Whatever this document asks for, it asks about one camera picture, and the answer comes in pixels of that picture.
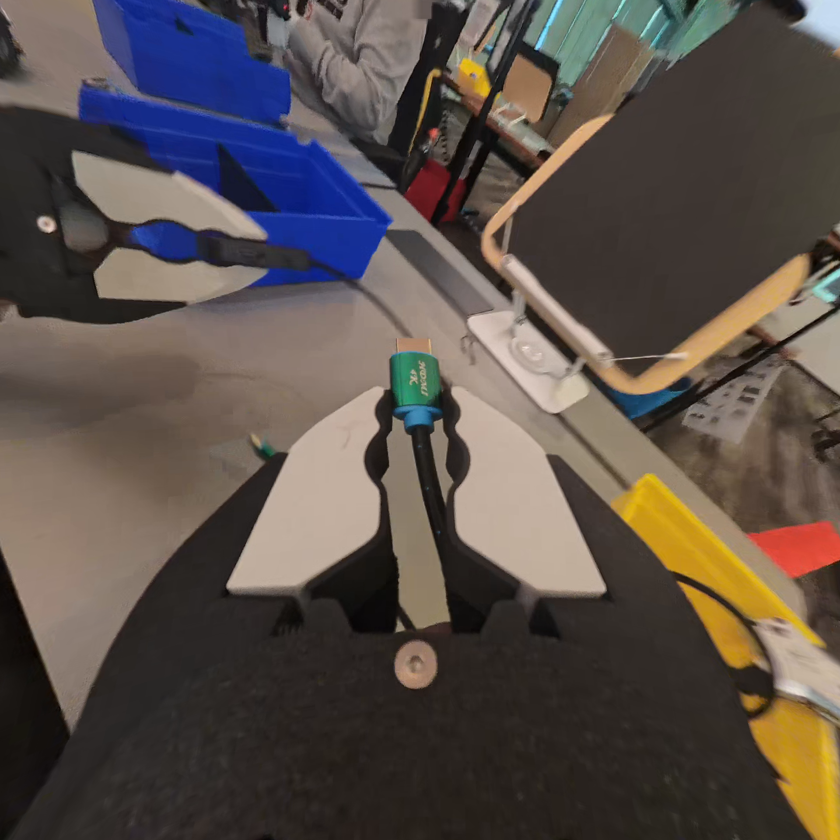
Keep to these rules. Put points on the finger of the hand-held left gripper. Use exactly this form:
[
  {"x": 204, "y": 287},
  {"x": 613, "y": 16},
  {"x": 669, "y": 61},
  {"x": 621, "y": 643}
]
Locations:
[
  {"x": 164, "y": 282},
  {"x": 164, "y": 193}
]

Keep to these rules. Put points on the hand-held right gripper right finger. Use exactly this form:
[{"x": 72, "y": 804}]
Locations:
[{"x": 525, "y": 512}]

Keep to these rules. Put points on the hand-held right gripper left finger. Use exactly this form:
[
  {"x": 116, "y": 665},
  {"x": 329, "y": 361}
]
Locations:
[{"x": 315, "y": 512}]

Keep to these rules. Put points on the blue plastic bin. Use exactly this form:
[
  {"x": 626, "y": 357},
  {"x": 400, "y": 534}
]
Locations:
[
  {"x": 308, "y": 190},
  {"x": 197, "y": 59}
]

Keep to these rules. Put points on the yellow plastic bin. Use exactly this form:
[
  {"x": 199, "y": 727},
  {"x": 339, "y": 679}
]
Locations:
[{"x": 709, "y": 558}]

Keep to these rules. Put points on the grey desk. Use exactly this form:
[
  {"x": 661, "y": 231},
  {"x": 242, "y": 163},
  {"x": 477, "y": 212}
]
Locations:
[{"x": 164, "y": 394}]

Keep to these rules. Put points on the black bin divider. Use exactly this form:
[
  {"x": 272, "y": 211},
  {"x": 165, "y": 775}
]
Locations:
[{"x": 239, "y": 180}]

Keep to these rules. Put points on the white panel base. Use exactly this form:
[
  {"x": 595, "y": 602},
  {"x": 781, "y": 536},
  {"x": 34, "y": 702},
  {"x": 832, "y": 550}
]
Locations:
[{"x": 525, "y": 354}]

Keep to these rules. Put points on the blue bag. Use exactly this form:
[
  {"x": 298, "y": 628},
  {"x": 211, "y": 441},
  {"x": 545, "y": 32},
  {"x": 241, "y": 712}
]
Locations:
[{"x": 649, "y": 397}]

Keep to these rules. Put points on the white paper sign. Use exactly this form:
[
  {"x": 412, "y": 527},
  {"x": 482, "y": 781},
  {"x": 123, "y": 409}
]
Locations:
[{"x": 735, "y": 397}]

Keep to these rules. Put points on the red storage bin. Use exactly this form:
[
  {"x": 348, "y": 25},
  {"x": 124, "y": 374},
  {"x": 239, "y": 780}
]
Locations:
[{"x": 433, "y": 190}]

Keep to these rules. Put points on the orange traffic cone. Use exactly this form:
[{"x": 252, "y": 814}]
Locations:
[{"x": 797, "y": 548}]

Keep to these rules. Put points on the small yellow box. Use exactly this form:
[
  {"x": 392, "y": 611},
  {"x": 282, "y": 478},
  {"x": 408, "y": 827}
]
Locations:
[{"x": 474, "y": 77}]

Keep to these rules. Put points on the black tripod stand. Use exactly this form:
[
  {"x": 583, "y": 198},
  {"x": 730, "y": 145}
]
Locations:
[{"x": 485, "y": 98}]

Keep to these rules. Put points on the dark grey divider panel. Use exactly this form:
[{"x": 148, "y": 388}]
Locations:
[{"x": 656, "y": 197}]

